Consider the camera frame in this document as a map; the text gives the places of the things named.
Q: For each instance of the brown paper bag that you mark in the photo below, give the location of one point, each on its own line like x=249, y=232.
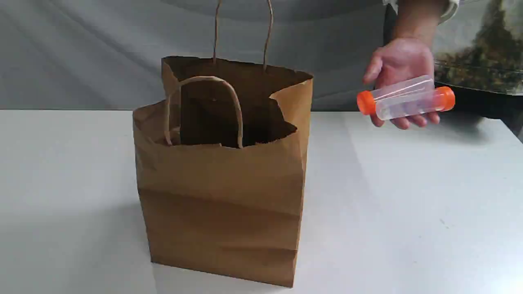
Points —
x=221, y=167

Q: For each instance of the clear tube orange caps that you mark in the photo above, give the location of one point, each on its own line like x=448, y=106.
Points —
x=416, y=96

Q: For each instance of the camouflage denim jacket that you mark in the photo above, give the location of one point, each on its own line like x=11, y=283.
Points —
x=477, y=44

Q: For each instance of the person's right forearm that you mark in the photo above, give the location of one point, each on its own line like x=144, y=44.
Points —
x=418, y=19

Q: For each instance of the person's right hand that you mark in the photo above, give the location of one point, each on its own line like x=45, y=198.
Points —
x=400, y=60

